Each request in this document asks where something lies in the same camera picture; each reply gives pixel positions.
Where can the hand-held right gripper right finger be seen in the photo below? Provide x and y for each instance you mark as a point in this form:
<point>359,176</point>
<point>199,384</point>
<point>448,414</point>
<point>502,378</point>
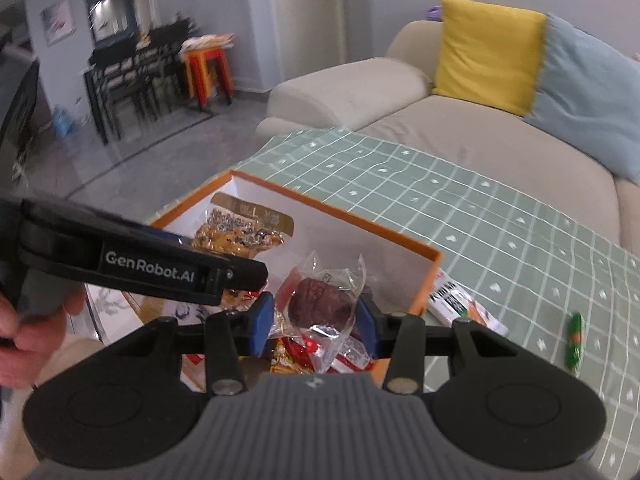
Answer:
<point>366,327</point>

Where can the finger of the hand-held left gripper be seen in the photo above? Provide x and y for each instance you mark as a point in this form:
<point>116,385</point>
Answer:
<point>235,280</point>
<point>170,236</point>

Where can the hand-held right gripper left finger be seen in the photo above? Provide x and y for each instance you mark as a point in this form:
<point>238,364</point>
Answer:
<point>261,325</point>

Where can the red snack packet white print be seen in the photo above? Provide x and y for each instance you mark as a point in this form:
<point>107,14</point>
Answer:
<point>352,355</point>

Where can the red yellow fries packet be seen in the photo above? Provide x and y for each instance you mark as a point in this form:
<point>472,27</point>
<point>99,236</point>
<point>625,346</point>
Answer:
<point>282,362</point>

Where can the golden snack packet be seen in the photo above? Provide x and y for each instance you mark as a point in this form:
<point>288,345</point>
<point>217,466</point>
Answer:
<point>235,230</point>

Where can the clear brown snack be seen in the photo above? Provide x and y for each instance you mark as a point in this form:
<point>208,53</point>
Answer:
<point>315,305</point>

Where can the orange cardboard box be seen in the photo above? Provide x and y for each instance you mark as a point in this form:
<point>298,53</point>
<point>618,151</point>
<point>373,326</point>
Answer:
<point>330,230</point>

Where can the person's left hand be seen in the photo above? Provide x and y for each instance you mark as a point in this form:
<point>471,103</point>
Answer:
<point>30,350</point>

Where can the blue bag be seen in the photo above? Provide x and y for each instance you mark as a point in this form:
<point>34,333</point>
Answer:
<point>62,120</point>

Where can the black television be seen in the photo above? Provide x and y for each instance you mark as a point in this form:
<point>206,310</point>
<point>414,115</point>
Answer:
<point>20,120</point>

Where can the black dining table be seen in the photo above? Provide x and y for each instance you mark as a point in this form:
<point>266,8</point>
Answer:
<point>135,80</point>

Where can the red orange stacked stools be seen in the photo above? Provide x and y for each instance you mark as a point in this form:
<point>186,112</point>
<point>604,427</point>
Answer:
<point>207,75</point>

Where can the green checked tablecloth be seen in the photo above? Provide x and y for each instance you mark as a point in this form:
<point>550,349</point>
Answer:
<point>500,220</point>

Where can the pile of papers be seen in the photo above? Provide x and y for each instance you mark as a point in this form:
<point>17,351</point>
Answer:
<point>207,41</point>

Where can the small green packet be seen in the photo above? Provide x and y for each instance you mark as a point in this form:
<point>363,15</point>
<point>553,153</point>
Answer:
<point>574,345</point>

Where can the beige sofa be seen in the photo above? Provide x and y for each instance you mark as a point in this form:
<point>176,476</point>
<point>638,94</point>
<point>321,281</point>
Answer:
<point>450,125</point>

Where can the dark blue framed window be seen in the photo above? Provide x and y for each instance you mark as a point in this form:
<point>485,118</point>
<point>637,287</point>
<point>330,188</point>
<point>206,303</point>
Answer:
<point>110,10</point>

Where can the white door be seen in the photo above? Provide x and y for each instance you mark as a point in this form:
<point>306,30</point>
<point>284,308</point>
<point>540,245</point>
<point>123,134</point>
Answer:
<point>332,10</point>

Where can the yellow cushion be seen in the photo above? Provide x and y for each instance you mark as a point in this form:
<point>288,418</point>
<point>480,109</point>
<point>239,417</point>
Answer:
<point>485,55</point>

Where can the light blue cushion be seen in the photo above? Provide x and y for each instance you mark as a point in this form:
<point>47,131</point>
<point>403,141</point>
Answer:
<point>585,95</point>

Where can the small purple object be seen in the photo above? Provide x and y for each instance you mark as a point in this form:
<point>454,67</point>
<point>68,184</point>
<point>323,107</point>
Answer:
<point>434,12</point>

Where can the framed wall picture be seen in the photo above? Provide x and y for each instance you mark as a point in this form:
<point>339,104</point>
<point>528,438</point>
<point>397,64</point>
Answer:
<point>57,21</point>

